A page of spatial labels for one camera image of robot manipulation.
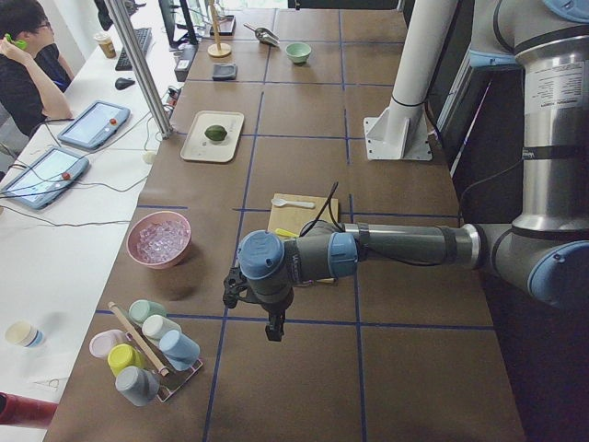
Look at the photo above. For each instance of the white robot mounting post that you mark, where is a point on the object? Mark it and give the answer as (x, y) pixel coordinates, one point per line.
(433, 75)

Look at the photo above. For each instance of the metal scoop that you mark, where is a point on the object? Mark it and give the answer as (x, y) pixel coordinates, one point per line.
(264, 35)

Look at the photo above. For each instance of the sage green cup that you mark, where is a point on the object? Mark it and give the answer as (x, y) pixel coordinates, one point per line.
(141, 309)

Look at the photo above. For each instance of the cream rabbit tray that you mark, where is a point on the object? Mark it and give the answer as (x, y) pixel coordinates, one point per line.
(197, 147)

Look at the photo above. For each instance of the black computer mouse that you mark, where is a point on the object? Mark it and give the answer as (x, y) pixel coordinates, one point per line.
(122, 83)

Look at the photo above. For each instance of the light blue cup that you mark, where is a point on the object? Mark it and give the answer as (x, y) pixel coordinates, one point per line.
(179, 349)

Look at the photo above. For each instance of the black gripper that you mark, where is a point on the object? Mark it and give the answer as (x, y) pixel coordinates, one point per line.
(277, 308)

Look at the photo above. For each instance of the black framed tray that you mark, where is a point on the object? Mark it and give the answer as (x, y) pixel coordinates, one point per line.
(226, 26)

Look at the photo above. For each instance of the green avocado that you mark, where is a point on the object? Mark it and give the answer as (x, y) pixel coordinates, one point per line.
(216, 133)

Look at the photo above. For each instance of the grey cup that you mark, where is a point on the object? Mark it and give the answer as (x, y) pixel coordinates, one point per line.
(139, 386)

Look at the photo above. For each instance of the person in black shirt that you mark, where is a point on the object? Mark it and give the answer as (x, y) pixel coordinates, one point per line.
(34, 74)

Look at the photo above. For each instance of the lower teach pendant tablet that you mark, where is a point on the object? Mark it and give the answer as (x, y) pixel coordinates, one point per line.
(42, 182)

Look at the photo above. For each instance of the paper cup on side table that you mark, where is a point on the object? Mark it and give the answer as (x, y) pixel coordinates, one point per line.
(24, 334)

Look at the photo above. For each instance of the pink bowl of ice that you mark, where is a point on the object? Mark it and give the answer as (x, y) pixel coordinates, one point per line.
(159, 240)

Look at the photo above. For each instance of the wooden stand with round base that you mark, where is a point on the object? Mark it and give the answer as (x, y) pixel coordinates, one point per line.
(218, 49)

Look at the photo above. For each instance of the iced coffee cup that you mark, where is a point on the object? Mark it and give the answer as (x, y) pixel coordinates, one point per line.
(105, 43)

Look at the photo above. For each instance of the yellow plastic knife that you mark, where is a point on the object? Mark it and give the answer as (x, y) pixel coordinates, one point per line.
(285, 233)

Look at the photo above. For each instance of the black power strip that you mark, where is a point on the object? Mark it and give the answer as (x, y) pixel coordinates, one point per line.
(183, 58)

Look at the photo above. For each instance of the teach pendant tablet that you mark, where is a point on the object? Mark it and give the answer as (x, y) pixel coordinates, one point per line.
(94, 126)
(42, 182)

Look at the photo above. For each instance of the aluminium frame post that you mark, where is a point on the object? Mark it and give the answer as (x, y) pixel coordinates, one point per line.
(124, 27)

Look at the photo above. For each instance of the grey folded cloth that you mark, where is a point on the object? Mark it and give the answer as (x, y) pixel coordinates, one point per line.
(224, 72)

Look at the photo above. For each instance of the white plastic spoon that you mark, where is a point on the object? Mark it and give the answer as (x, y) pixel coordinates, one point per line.
(281, 202)

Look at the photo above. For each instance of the pink cup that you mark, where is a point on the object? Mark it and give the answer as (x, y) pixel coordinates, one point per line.
(101, 344)

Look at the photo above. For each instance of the mint green bowl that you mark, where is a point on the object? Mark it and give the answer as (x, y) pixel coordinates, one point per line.
(298, 52)

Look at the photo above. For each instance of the cup rack with wooden rod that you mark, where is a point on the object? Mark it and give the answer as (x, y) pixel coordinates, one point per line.
(170, 379)

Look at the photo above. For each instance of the red object at edge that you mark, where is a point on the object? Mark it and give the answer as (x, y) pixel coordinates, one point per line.
(26, 412)

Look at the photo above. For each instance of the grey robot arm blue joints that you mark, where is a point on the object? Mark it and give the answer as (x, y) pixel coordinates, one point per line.
(544, 251)

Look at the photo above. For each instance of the wooden cutting board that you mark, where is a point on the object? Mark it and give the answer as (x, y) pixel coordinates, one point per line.
(295, 220)

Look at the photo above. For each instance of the white cup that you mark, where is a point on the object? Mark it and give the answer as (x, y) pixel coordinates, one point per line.
(156, 326)

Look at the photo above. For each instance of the upper teach pendant tablet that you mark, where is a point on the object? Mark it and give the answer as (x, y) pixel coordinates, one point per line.
(94, 126)

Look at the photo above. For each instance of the yellow cup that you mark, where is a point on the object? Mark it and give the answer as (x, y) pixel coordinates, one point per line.
(123, 355)

